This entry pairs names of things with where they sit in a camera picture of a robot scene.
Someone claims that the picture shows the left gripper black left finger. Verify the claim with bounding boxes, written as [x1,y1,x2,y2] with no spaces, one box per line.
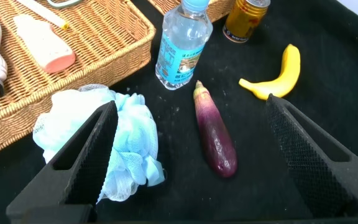
[6,100,119,224]

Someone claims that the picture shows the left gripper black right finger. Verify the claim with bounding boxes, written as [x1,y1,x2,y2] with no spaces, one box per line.
[265,93,358,218]

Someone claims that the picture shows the yellow banana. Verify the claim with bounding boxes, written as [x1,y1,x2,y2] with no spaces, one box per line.
[238,44,301,101]

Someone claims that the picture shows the gold drink can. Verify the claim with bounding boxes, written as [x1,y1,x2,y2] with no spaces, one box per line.
[222,0,272,44]

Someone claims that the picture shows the clear water bottle blue cap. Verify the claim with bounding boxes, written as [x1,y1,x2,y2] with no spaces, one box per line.
[155,0,214,91]

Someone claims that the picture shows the wicker basket with toiletries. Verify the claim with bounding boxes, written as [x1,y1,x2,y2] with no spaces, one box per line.
[0,0,157,162]

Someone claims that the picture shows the wicker basket with food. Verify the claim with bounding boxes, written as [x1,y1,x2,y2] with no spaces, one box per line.
[147,0,236,24]

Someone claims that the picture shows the light blue bath pouf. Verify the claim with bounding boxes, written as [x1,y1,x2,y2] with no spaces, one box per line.
[32,83,167,203]

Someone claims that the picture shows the purple eggplant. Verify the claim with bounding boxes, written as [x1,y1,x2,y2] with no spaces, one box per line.
[193,80,239,179]

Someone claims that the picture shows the black table cloth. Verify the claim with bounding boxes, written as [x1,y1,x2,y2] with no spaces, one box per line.
[0,0,358,224]

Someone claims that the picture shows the pink lotion bottle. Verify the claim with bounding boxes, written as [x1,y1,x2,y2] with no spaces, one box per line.
[12,14,76,74]

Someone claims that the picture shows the white stick with yellow tip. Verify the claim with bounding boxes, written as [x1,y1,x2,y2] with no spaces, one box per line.
[16,0,70,30]

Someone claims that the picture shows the mint green mug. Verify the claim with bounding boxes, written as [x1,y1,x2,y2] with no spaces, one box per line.
[47,0,83,9]

